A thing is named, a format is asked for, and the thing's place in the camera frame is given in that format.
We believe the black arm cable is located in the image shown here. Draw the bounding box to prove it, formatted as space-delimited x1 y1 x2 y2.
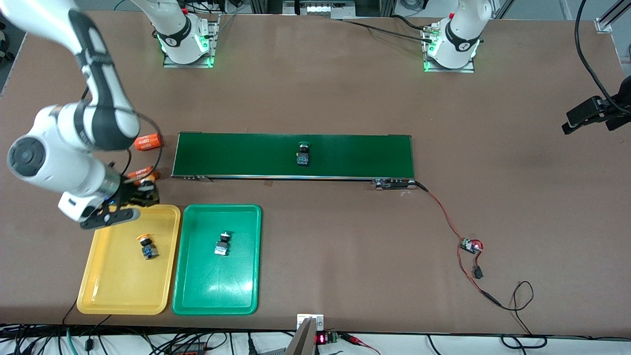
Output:
79 86 164 186
575 0 631 116

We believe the green plastic tray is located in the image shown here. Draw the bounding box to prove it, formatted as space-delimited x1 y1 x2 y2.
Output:
172 204 262 316

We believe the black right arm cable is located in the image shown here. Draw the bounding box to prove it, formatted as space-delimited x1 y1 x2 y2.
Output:
79 86 164 186

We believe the aluminium profile bar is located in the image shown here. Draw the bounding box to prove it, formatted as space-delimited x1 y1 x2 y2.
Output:
594 0 631 34

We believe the conveyor motor bracket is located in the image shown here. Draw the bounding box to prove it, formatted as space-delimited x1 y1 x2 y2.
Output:
371 177 418 191

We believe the grey metal camera mount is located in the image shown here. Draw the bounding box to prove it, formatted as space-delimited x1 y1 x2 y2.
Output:
285 314 325 355

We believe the black base supply cable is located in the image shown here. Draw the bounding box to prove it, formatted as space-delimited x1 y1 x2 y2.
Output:
340 14 437 44

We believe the yellow plastic tray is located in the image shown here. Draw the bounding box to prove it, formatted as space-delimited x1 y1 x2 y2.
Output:
76 203 181 316

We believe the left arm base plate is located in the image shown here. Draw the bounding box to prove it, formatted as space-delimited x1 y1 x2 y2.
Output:
423 27 476 73

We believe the thin black cable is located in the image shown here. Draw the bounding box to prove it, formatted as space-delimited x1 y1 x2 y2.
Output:
486 280 549 350

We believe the green conveyor belt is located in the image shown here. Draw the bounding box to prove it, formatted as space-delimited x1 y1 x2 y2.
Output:
171 132 417 191

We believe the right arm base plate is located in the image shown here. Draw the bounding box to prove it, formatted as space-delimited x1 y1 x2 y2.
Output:
163 14 220 69

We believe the dark round floor object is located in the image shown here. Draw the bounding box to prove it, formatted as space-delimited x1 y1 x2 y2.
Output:
0 25 13 64

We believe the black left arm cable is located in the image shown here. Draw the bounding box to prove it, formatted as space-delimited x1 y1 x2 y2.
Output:
575 0 631 116

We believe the red clip lead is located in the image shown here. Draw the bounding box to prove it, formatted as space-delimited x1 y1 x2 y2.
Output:
340 333 381 355

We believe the black cable with plug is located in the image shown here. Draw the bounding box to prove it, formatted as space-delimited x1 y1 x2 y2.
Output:
81 315 113 352

